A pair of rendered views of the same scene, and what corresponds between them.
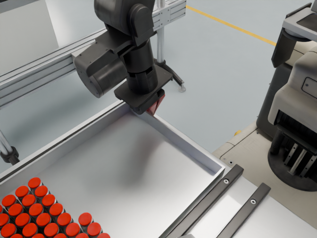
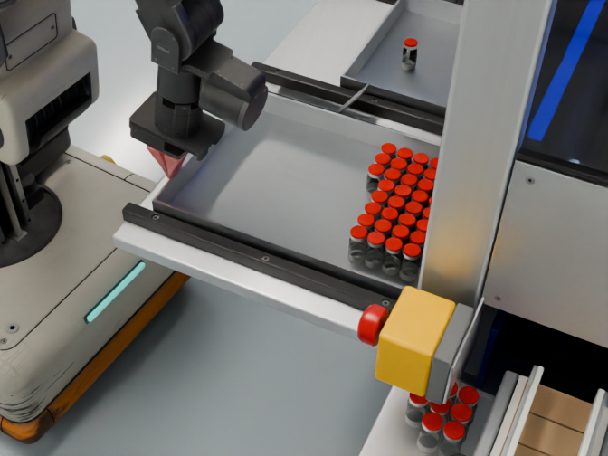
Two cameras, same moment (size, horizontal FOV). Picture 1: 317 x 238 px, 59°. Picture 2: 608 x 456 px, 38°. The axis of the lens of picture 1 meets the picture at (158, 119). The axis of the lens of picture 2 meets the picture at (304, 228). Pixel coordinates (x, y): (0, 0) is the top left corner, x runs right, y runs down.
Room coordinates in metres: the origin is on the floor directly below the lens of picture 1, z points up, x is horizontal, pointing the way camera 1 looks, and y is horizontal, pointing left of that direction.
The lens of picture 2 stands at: (0.56, 0.88, 1.70)
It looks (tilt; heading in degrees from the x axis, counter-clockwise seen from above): 46 degrees down; 250
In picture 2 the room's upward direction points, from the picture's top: 1 degrees clockwise
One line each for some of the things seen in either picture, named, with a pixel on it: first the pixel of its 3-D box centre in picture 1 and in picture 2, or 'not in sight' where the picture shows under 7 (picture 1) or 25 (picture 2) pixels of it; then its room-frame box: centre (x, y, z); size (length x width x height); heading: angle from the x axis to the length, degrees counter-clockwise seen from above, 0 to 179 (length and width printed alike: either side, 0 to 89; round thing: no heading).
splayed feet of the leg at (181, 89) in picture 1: (160, 68); not in sight; (1.71, -0.01, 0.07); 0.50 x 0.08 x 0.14; 45
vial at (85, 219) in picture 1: (87, 224); (375, 181); (0.18, 0.11, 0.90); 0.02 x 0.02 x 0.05
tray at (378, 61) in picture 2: not in sight; (478, 69); (-0.06, -0.07, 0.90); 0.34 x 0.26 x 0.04; 135
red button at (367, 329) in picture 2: not in sight; (378, 327); (0.30, 0.39, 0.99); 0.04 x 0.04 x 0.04; 45
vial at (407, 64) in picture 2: not in sight; (409, 55); (0.02, -0.13, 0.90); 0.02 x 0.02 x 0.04
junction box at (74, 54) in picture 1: (85, 57); not in sight; (1.22, 0.38, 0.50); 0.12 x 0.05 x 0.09; 135
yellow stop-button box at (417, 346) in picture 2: not in sight; (422, 343); (0.27, 0.43, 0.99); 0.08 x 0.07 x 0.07; 135
